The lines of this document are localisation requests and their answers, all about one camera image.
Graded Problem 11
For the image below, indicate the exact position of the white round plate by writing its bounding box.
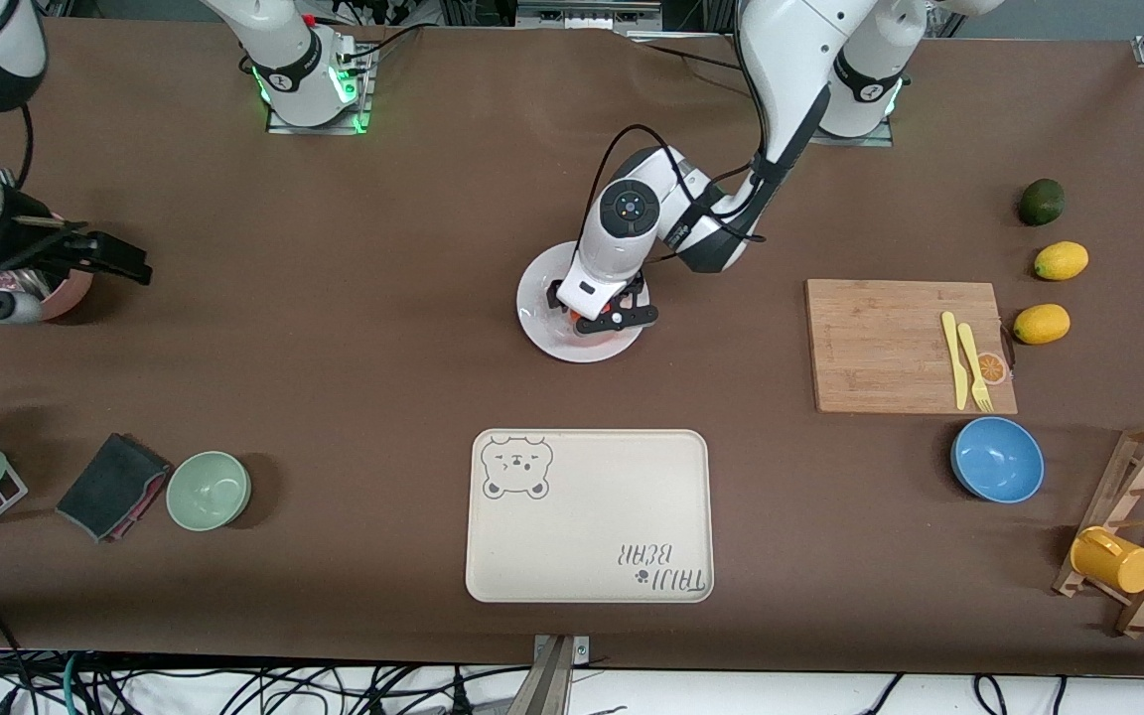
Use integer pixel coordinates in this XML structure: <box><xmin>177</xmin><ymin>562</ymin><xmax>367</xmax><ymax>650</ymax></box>
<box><xmin>516</xmin><ymin>240</ymin><xmax>650</xmax><ymax>363</ymax></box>

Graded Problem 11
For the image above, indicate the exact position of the pink bowl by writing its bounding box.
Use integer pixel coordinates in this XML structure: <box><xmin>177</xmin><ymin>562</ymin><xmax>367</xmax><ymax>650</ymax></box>
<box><xmin>0</xmin><ymin>211</ymin><xmax>94</xmax><ymax>322</ymax></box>

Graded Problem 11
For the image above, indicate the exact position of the cream bear print tray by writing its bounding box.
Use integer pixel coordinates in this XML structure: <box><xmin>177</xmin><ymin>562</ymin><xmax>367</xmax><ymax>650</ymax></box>
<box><xmin>465</xmin><ymin>428</ymin><xmax>715</xmax><ymax>605</ymax></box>

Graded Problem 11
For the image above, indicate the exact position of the folded grey pink cloth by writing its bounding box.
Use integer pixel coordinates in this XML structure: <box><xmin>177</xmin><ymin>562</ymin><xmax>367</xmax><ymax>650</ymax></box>
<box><xmin>56</xmin><ymin>432</ymin><xmax>174</xmax><ymax>543</ymax></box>

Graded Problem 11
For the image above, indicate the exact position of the wooden cutting board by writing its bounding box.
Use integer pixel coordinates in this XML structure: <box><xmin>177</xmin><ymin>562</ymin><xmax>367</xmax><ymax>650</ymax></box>
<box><xmin>805</xmin><ymin>279</ymin><xmax>1019</xmax><ymax>415</ymax></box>

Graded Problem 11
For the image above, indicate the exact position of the pale green bowl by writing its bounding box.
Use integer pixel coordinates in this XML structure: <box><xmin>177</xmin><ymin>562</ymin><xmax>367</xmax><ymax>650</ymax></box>
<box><xmin>166</xmin><ymin>451</ymin><xmax>252</xmax><ymax>532</ymax></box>

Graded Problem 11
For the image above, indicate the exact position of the yellow plastic knife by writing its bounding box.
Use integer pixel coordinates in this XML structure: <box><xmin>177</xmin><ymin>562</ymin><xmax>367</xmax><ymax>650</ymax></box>
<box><xmin>940</xmin><ymin>311</ymin><xmax>970</xmax><ymax>411</ymax></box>

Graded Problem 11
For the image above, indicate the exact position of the yellow plastic fork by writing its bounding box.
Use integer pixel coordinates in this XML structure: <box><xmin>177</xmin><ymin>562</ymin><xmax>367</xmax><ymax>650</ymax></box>
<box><xmin>958</xmin><ymin>322</ymin><xmax>994</xmax><ymax>413</ymax></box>

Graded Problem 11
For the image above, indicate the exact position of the blue bowl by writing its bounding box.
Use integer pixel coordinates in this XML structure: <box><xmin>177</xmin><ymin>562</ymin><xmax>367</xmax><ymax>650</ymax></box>
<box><xmin>950</xmin><ymin>416</ymin><xmax>1046</xmax><ymax>504</ymax></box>

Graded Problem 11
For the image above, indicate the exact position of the yellow lemon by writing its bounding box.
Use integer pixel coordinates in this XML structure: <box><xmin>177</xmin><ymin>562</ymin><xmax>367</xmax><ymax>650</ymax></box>
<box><xmin>1013</xmin><ymin>304</ymin><xmax>1072</xmax><ymax>346</ymax></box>
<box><xmin>1034</xmin><ymin>241</ymin><xmax>1090</xmax><ymax>282</ymax></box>

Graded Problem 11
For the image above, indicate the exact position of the dark green avocado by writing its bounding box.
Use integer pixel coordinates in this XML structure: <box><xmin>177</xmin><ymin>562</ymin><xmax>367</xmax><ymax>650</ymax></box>
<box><xmin>1018</xmin><ymin>179</ymin><xmax>1067</xmax><ymax>227</ymax></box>

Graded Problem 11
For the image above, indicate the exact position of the yellow mug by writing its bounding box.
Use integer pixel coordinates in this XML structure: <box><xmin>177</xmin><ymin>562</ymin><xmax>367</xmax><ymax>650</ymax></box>
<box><xmin>1070</xmin><ymin>526</ymin><xmax>1144</xmax><ymax>595</ymax></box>

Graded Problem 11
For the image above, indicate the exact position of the wooden peg rack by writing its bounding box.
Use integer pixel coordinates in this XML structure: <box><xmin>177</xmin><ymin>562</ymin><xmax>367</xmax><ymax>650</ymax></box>
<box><xmin>1053</xmin><ymin>420</ymin><xmax>1144</xmax><ymax>638</ymax></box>

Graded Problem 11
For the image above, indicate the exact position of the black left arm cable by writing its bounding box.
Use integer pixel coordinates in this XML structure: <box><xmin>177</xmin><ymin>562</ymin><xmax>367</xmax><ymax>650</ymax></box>
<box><xmin>587</xmin><ymin>124</ymin><xmax>767</xmax><ymax>261</ymax></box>

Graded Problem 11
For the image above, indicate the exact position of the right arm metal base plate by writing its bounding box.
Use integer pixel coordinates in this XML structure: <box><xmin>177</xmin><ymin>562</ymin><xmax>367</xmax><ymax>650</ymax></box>
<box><xmin>266</xmin><ymin>45</ymin><xmax>374</xmax><ymax>136</ymax></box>

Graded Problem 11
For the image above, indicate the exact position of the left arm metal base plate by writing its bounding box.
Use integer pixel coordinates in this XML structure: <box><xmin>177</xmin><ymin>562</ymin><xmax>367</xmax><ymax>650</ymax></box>
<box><xmin>808</xmin><ymin>50</ymin><xmax>896</xmax><ymax>148</ymax></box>

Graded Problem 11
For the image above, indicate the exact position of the silver table edge bracket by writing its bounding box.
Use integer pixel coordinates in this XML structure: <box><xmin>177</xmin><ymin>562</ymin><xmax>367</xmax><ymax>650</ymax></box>
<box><xmin>532</xmin><ymin>634</ymin><xmax>591</xmax><ymax>666</ymax></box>

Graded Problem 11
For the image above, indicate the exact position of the teal floor cable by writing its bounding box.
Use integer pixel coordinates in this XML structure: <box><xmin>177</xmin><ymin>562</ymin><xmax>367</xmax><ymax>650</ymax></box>
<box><xmin>59</xmin><ymin>653</ymin><xmax>86</xmax><ymax>715</ymax></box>

